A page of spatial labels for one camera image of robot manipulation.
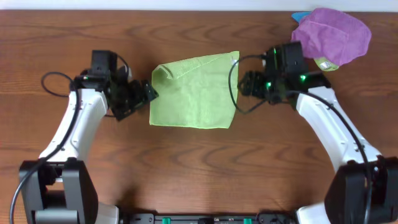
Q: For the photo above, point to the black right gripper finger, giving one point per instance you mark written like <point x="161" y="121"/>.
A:
<point x="248" y="78"/>
<point x="245" y="88"/>

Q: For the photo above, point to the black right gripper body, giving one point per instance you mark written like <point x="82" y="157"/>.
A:
<point x="265" y="88"/>

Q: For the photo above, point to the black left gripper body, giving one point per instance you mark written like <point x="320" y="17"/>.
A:
<point x="134" y="98"/>

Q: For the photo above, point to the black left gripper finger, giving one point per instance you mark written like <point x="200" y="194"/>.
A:
<point x="150" y="94"/>
<point x="147" y="87"/>

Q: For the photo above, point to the light green cloth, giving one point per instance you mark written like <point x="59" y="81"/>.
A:
<point x="195" y="92"/>

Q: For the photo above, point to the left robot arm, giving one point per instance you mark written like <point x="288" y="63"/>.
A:
<point x="56" y="187"/>

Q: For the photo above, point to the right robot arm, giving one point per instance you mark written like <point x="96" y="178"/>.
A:
<point x="364" y="188"/>

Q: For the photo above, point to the blue cloth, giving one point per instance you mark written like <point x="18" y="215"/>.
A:
<point x="298" y="16"/>

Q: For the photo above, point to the purple cloth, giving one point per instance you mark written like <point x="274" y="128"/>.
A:
<point x="333" y="34"/>

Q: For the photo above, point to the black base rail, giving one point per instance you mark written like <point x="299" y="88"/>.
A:
<point x="260" y="218"/>

